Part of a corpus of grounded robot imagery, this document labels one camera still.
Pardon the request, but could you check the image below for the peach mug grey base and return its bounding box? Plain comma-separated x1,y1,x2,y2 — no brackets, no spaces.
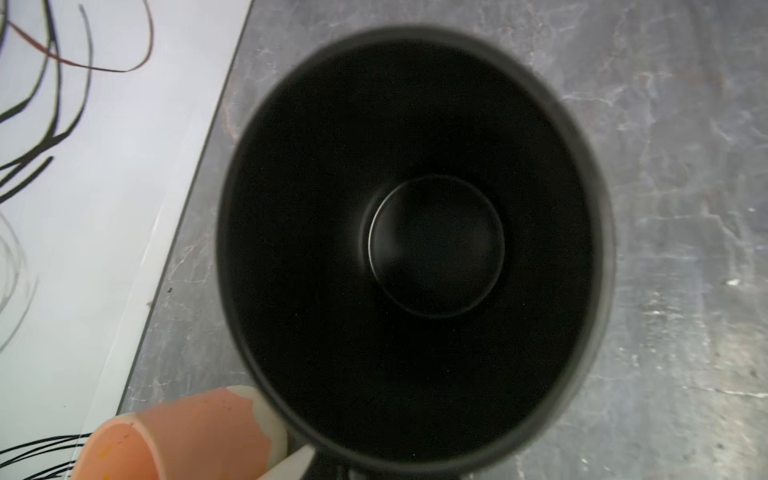
71,385,288,479

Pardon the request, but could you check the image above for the white mug red inside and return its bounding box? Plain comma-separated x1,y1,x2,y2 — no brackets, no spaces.
259,445,315,480

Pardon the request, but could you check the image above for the black mug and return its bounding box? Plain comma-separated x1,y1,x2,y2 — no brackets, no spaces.
216,25,615,479

